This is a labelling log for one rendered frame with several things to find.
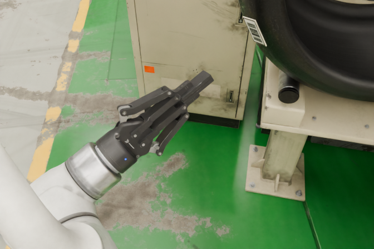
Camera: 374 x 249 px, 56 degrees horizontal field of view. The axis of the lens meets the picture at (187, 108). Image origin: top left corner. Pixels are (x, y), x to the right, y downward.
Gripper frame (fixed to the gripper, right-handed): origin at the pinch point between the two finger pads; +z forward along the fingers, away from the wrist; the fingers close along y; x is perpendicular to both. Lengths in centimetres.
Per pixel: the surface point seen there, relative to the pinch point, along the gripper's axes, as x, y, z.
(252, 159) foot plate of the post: -65, 94, 15
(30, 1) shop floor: -261, 3, -24
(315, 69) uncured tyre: 6.8, 10.1, 20.1
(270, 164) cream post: -48, 87, 17
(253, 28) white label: -0.1, -1.6, 15.6
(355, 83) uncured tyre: 10.8, 15.9, 24.3
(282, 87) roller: -1.0, 15.1, 16.1
